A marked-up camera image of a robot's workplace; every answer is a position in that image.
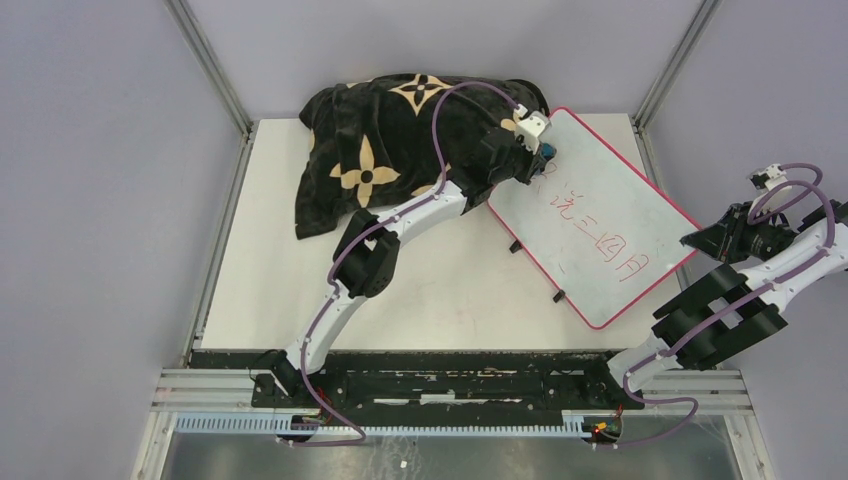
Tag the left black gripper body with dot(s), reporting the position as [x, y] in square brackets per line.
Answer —
[523, 162]

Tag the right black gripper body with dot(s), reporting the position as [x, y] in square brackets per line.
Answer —
[742, 239]

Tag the blue whiteboard eraser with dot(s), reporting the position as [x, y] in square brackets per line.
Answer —
[546, 152]

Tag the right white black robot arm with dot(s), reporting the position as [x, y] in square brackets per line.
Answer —
[740, 303]

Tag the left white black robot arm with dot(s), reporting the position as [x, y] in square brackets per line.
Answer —
[365, 259]

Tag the pink framed whiteboard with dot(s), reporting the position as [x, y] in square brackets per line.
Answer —
[596, 226]

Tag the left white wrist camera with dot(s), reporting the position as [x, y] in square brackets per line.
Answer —
[529, 129]

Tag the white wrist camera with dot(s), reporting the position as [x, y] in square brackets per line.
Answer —
[767, 179]
[529, 129]

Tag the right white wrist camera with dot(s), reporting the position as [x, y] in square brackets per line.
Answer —
[767, 179]

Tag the right aluminium frame post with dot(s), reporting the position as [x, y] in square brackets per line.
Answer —
[674, 65]

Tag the aluminium frame post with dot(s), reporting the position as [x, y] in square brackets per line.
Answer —
[203, 51]
[674, 65]

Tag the left aluminium frame post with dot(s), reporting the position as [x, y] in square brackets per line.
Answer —
[203, 51]

